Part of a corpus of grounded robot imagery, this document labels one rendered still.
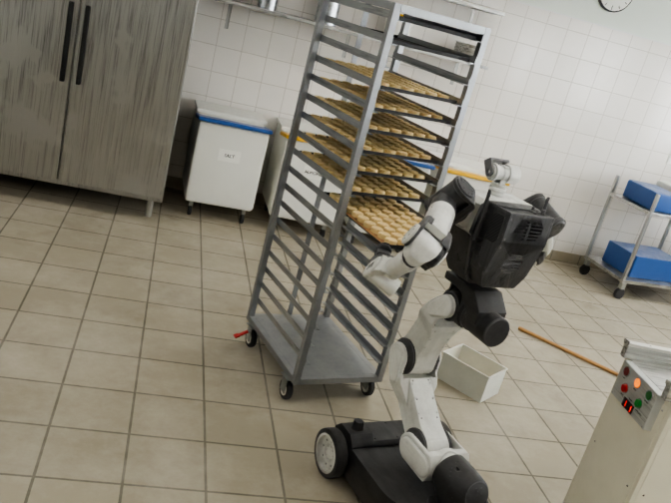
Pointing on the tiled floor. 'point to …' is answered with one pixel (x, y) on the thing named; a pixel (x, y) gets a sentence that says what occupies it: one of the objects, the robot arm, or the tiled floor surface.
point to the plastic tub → (470, 372)
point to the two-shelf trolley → (633, 249)
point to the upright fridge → (93, 91)
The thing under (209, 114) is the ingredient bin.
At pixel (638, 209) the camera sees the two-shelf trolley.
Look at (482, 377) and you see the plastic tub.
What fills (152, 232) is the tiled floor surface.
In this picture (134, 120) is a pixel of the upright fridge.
